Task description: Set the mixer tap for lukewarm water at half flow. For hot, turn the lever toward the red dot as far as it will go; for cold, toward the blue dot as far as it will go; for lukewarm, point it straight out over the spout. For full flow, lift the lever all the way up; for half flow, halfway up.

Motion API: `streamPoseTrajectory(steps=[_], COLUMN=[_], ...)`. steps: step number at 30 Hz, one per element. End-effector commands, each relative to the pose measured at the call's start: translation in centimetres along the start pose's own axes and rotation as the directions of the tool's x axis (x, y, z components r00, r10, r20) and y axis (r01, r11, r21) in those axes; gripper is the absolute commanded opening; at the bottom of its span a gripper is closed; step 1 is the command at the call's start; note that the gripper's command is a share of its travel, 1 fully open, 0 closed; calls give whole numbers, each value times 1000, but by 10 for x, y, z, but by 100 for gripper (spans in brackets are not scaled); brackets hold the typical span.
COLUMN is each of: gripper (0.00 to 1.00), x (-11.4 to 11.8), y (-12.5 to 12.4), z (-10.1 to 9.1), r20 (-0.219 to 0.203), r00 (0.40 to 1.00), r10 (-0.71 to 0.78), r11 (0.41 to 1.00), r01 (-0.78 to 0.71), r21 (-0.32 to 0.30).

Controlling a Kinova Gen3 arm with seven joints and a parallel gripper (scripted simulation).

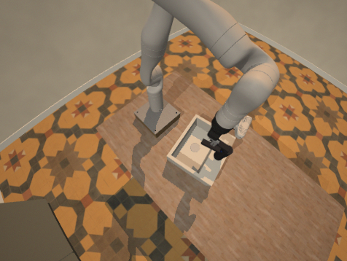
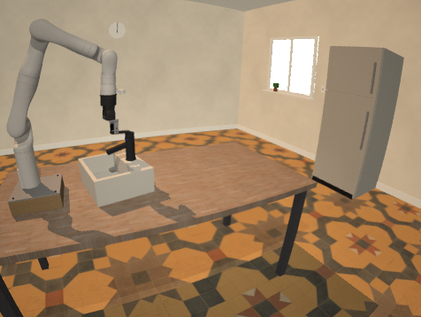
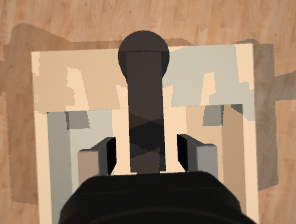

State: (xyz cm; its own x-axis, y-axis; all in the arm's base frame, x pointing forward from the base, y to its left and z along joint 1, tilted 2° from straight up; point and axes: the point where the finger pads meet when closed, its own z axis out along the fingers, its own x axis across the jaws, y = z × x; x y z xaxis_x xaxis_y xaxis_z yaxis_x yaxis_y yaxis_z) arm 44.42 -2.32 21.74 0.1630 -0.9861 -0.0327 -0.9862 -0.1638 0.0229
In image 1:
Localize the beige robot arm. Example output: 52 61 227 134
140 0 280 122

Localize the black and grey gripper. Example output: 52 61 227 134
207 107 252 147

